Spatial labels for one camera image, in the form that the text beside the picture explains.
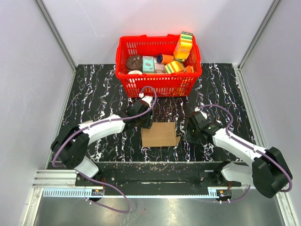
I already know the brown round cookie pack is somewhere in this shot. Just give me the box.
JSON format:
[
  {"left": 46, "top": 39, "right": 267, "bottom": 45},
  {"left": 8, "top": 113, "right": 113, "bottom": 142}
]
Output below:
[{"left": 126, "top": 55, "right": 143, "bottom": 71}]

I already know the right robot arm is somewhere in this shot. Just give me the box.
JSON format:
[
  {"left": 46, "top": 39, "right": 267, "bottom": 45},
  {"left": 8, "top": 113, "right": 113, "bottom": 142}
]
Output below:
[{"left": 185, "top": 111, "right": 293, "bottom": 198}]

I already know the red plastic shopping basket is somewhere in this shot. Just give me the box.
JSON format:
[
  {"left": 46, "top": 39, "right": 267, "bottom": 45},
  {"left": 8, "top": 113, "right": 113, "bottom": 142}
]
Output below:
[{"left": 115, "top": 34, "right": 202, "bottom": 97}]

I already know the orange tube with blue cap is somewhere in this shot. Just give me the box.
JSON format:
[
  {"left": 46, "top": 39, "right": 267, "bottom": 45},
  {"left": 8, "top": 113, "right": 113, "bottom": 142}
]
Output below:
[{"left": 157, "top": 54, "right": 174, "bottom": 65}]

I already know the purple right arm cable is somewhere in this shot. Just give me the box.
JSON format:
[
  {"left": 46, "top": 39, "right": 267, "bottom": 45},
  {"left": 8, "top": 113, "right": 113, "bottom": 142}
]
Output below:
[{"left": 195, "top": 104, "right": 293, "bottom": 203}]

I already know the pink small box in basket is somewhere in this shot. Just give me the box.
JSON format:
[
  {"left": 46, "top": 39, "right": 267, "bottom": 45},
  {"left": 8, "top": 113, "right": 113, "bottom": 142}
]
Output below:
[{"left": 154, "top": 58, "right": 166, "bottom": 73}]

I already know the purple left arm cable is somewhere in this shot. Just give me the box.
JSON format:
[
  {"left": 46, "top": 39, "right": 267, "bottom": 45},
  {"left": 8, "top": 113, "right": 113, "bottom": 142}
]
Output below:
[{"left": 51, "top": 86, "right": 158, "bottom": 214}]

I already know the white round lid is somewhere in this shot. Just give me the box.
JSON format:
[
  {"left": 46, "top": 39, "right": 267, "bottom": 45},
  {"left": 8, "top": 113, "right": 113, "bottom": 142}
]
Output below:
[{"left": 128, "top": 70, "right": 143, "bottom": 75}]

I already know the tall orange yellow carton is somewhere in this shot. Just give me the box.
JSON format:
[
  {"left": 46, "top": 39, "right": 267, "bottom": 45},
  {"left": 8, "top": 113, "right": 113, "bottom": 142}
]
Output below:
[{"left": 173, "top": 32, "right": 193, "bottom": 63}]

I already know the brown cardboard box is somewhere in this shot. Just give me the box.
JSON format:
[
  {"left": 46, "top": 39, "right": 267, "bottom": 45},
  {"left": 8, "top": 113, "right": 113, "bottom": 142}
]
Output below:
[{"left": 141, "top": 122, "right": 181, "bottom": 147}]

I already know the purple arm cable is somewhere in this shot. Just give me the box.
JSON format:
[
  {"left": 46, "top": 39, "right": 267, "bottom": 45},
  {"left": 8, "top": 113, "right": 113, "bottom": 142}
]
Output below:
[
  {"left": 51, "top": 86, "right": 158, "bottom": 214},
  {"left": 195, "top": 104, "right": 293, "bottom": 203}
]

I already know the small orange packet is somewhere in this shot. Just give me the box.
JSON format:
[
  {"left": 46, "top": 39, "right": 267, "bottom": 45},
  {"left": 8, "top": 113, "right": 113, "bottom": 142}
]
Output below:
[{"left": 182, "top": 65, "right": 194, "bottom": 73}]

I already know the teal snack box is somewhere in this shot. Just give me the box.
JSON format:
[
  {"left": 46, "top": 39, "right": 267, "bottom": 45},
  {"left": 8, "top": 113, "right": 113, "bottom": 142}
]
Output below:
[{"left": 142, "top": 56, "right": 154, "bottom": 73}]

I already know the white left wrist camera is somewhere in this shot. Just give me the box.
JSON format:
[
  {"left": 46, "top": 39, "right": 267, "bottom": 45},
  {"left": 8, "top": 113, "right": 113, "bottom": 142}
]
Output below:
[{"left": 139, "top": 93, "right": 153, "bottom": 107}]

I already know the yellow green striped box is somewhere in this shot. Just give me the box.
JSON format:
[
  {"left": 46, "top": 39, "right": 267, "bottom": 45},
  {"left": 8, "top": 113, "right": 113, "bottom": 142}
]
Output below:
[{"left": 164, "top": 61, "right": 185, "bottom": 74}]

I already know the aluminium frame rail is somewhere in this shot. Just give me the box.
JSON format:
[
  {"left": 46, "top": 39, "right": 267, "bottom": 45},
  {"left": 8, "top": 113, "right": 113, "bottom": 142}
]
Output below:
[{"left": 34, "top": 0, "right": 77, "bottom": 69}]

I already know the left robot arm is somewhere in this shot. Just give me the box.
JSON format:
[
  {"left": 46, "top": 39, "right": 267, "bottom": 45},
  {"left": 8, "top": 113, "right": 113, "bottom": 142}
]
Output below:
[{"left": 50, "top": 96, "right": 154, "bottom": 186}]

